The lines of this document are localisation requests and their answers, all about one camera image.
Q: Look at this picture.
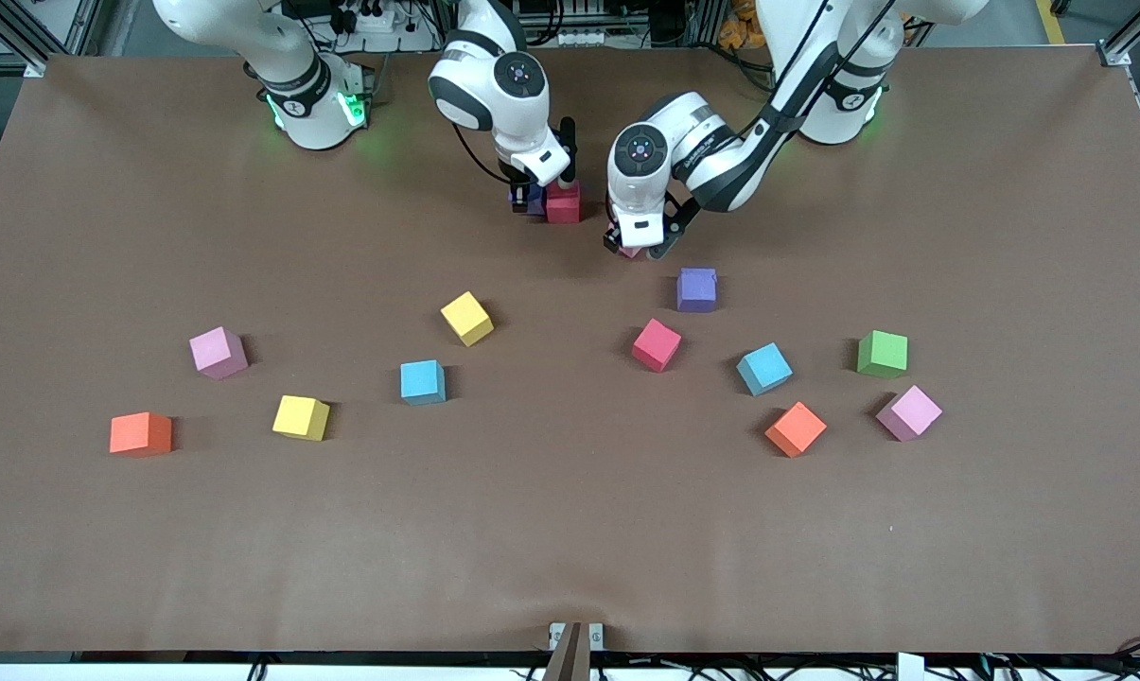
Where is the red foam cube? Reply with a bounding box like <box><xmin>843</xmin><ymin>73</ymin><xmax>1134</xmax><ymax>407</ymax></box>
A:
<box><xmin>545</xmin><ymin>181</ymin><xmax>583</xmax><ymax>225</ymax></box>
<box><xmin>631</xmin><ymin>318</ymin><xmax>683</xmax><ymax>374</ymax></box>

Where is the violet foam cube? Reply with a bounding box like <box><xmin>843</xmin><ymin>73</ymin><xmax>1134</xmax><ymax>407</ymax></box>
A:
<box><xmin>676</xmin><ymin>267</ymin><xmax>719</xmax><ymax>313</ymax></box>

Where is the yellow foam cube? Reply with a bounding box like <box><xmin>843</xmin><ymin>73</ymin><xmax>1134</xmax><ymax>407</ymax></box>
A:
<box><xmin>439</xmin><ymin>290</ymin><xmax>496</xmax><ymax>348</ymax></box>
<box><xmin>272</xmin><ymin>394</ymin><xmax>331</xmax><ymax>443</ymax></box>

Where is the blue foam cube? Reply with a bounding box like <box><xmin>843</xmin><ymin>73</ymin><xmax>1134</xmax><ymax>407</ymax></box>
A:
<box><xmin>736</xmin><ymin>342</ymin><xmax>795</xmax><ymax>397</ymax></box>
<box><xmin>399</xmin><ymin>359</ymin><xmax>447</xmax><ymax>407</ymax></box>

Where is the long white socket strip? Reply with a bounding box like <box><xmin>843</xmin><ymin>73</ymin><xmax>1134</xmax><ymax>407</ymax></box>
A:
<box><xmin>532</xmin><ymin>26</ymin><xmax>627</xmax><ymax>48</ymax></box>

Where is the white power strip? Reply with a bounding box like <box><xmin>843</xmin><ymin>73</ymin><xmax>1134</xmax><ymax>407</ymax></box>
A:
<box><xmin>328</xmin><ymin>0</ymin><xmax>438</xmax><ymax>53</ymax></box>

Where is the orange bag heap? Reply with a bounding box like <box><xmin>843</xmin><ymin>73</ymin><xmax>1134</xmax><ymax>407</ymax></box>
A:
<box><xmin>718</xmin><ymin>0</ymin><xmax>762</xmax><ymax>50</ymax></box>

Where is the orange foam cube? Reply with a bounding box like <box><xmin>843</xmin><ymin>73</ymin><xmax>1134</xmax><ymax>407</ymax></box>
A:
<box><xmin>109</xmin><ymin>411</ymin><xmax>173</xmax><ymax>459</ymax></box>
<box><xmin>764</xmin><ymin>401</ymin><xmax>828</xmax><ymax>459</ymax></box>

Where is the green foam cube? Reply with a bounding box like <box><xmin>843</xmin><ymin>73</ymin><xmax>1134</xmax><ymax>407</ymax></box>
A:
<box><xmin>857</xmin><ymin>330</ymin><xmax>909</xmax><ymax>380</ymax></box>

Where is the brown table mat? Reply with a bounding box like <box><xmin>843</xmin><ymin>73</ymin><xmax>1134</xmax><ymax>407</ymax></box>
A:
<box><xmin>0</xmin><ymin>47</ymin><xmax>1140</xmax><ymax>654</ymax></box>

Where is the brown post with metal brackets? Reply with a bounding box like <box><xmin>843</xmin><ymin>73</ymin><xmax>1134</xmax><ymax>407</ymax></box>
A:
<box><xmin>548</xmin><ymin>621</ymin><xmax>605</xmax><ymax>681</ymax></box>

